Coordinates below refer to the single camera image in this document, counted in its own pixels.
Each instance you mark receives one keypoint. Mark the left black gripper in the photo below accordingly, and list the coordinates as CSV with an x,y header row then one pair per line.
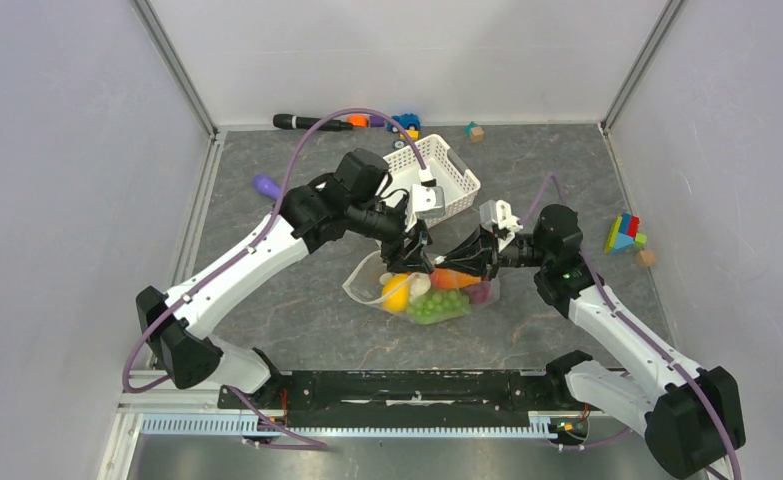
x,y
412,258

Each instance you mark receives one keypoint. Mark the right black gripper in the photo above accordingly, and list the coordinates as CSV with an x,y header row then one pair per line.
x,y
478,255

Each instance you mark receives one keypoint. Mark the purple toy onion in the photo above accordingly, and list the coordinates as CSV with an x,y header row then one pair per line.
x,y
480,293

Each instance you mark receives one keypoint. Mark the clear dotted zip bag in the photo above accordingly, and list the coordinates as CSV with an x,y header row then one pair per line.
x,y
364,285

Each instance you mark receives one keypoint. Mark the white toy garlic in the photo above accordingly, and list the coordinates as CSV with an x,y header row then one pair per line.
x,y
419,285

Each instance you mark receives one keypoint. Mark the white perforated plastic basket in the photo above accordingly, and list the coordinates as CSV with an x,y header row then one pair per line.
x,y
460,185

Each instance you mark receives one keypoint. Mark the green toy grapes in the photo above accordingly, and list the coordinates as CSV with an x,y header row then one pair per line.
x,y
439,305

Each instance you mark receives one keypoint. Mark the yellow toy lemon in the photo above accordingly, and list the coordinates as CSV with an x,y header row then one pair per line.
x,y
395,293

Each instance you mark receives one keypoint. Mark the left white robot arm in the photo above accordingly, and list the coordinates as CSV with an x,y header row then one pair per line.
x,y
177,325

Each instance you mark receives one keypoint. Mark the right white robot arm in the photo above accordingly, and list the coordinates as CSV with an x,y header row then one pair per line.
x,y
689,417

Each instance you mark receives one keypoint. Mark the orange toy block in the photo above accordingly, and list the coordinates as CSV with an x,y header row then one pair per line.
x,y
358,121

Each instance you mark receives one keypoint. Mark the blue toy car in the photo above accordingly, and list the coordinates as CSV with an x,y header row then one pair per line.
x,y
407,121

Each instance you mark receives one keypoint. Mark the black microphone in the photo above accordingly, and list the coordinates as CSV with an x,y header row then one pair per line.
x,y
286,121

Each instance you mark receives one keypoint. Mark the teal and wood cubes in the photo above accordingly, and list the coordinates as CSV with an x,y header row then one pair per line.
x,y
474,132

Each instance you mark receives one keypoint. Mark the colourful building block stack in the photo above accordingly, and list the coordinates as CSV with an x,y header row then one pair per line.
x,y
625,234

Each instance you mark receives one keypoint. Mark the wooden cube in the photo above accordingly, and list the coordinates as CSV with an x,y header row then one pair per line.
x,y
646,258

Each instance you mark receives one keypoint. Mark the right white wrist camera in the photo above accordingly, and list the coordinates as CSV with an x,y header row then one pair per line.
x,y
498,217

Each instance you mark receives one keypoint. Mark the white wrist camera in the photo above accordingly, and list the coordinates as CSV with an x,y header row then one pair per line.
x,y
498,217
427,198

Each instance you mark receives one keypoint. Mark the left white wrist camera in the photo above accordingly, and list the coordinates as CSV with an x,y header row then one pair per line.
x,y
427,198

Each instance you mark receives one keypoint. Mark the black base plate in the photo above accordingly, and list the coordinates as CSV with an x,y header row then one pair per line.
x,y
413,398

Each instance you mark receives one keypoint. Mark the white cable duct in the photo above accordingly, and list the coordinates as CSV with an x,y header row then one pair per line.
x,y
249,425

